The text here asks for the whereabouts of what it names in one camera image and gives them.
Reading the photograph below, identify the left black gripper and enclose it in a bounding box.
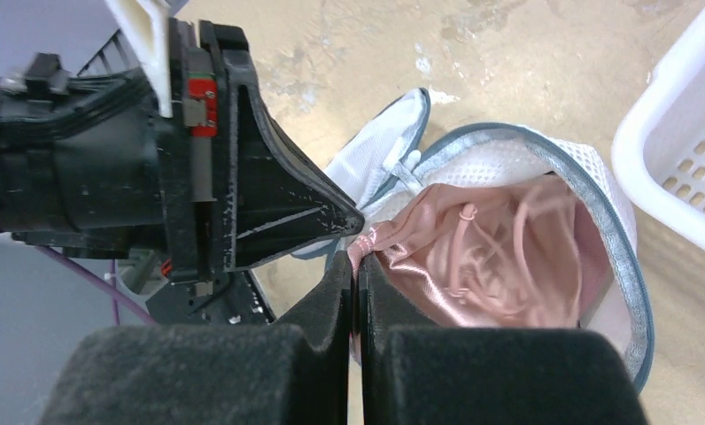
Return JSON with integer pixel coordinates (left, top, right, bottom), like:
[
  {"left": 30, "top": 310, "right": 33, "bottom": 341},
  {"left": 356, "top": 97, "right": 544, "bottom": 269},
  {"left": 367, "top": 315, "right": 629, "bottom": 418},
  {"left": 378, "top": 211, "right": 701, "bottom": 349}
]
[{"left": 0, "top": 19, "right": 218, "bottom": 284}]

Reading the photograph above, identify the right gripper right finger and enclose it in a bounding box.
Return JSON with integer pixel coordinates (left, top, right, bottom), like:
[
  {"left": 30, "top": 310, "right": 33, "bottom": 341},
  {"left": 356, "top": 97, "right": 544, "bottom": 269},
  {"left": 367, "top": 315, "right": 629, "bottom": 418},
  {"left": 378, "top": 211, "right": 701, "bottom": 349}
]
[{"left": 358, "top": 255, "right": 647, "bottom": 424}]

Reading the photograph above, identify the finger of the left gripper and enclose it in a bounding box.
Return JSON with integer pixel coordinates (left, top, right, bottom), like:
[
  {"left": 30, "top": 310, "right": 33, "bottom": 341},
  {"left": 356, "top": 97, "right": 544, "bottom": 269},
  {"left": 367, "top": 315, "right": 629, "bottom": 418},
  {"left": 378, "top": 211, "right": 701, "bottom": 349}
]
[{"left": 211, "top": 24, "right": 363, "bottom": 271}]

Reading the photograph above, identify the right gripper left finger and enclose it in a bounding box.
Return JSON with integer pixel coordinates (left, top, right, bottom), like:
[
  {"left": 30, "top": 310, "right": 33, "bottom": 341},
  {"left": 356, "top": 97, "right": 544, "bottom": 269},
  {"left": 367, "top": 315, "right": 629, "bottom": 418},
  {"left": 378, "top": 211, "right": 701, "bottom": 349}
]
[{"left": 41, "top": 252, "right": 352, "bottom": 424}]

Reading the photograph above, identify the white mesh laundry bag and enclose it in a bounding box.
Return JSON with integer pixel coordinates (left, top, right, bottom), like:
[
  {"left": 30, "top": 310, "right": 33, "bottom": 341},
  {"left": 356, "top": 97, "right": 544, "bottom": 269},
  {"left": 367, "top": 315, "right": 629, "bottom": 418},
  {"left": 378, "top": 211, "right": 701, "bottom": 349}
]
[{"left": 295, "top": 89, "right": 655, "bottom": 389}]

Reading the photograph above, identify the pink bra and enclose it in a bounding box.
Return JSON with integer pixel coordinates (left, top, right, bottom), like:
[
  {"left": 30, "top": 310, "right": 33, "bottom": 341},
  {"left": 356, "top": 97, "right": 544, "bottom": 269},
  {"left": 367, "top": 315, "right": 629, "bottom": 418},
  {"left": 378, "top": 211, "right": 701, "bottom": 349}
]
[{"left": 346, "top": 174, "right": 612, "bottom": 328}]

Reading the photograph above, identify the white plastic basket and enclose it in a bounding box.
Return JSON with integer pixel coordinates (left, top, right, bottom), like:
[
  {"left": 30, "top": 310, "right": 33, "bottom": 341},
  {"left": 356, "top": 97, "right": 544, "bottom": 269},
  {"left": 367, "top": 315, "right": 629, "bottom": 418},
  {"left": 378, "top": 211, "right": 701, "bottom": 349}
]
[{"left": 611, "top": 7, "right": 705, "bottom": 251}]

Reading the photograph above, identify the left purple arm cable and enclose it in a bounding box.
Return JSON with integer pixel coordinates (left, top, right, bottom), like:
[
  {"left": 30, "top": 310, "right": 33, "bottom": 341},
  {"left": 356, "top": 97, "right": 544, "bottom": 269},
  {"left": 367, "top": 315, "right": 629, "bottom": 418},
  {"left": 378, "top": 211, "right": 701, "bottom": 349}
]
[{"left": 35, "top": 244, "right": 157, "bottom": 328}]

